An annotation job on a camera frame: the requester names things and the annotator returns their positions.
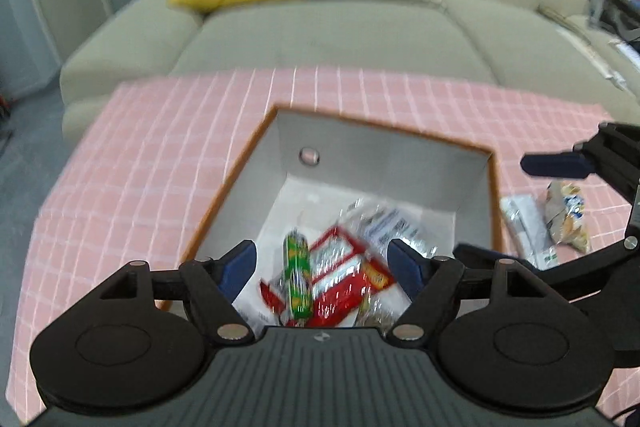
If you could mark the silver snack packet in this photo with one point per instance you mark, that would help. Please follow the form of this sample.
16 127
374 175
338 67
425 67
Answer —
395 227

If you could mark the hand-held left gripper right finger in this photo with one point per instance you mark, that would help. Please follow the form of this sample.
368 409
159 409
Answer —
402 267

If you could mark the small red snack packet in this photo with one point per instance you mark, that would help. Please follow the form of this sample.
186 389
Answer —
272 294

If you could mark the green snack packet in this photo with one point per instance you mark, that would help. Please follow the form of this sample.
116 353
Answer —
298 272

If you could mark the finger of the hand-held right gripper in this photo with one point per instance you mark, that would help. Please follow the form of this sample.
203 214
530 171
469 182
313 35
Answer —
600 262
550 166

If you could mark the beige sofa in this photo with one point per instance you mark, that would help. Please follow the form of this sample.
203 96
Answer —
325 37

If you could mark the pink checkered tablecloth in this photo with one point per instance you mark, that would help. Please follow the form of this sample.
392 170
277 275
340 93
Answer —
150 157

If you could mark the bread bag with blue label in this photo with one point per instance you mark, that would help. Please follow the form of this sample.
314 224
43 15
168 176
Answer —
567 217

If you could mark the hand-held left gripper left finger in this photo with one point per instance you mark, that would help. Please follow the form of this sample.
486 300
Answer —
239 264

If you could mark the large red snack packet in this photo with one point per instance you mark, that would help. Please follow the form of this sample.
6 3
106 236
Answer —
340 277

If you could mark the white bag of round candies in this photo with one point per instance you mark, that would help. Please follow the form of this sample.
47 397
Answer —
525 227

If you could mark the clear bag of green snacks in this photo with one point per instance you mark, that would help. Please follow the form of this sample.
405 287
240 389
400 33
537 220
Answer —
380 312

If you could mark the orange cardboard box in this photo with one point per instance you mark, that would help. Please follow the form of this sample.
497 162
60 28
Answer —
350 157

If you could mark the white papers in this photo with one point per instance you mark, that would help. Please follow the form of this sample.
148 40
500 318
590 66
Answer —
585 42

